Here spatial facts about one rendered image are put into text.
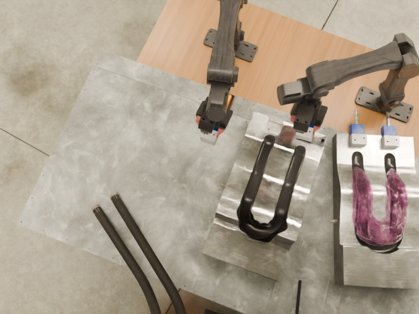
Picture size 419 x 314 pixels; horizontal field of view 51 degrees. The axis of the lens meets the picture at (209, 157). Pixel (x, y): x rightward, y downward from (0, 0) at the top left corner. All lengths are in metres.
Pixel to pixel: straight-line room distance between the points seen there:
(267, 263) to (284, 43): 0.82
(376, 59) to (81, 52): 1.85
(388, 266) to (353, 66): 0.62
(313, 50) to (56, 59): 1.56
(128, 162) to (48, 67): 1.28
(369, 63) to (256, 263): 0.68
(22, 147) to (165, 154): 1.21
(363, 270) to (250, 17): 1.00
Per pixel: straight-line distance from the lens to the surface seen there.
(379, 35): 2.83
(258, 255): 1.45
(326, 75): 1.25
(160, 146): 1.58
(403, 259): 1.51
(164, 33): 1.76
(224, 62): 1.23
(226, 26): 1.26
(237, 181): 1.43
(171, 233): 1.52
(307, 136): 1.46
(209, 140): 1.41
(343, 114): 1.67
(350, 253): 1.45
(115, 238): 1.49
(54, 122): 2.60
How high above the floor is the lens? 2.30
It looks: 75 degrees down
